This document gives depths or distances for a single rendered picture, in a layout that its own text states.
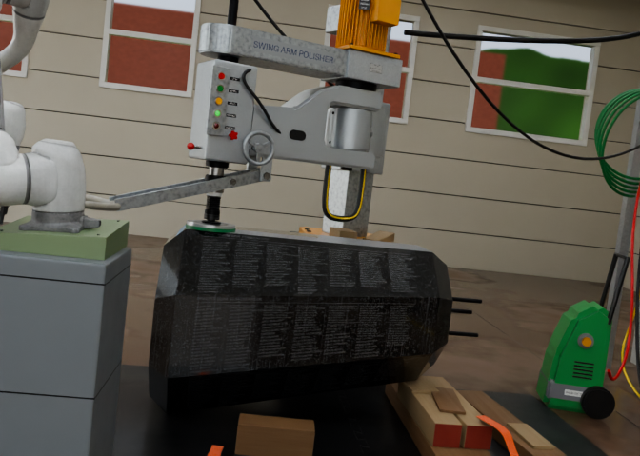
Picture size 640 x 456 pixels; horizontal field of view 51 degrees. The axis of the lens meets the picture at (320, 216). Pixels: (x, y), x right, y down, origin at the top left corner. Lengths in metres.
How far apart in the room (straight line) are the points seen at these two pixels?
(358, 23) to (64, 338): 1.95
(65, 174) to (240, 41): 1.08
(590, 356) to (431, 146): 5.87
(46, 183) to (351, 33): 1.65
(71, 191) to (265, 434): 1.20
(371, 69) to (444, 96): 6.28
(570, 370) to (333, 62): 2.06
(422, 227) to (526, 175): 1.62
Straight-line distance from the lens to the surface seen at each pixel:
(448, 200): 9.45
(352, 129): 3.19
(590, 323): 3.89
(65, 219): 2.19
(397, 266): 3.00
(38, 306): 2.12
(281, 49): 3.00
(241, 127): 2.91
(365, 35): 3.25
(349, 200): 3.81
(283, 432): 2.73
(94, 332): 2.09
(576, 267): 10.21
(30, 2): 2.39
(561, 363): 3.90
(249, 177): 2.98
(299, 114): 3.04
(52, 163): 2.17
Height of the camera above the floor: 1.14
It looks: 4 degrees down
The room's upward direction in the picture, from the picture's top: 7 degrees clockwise
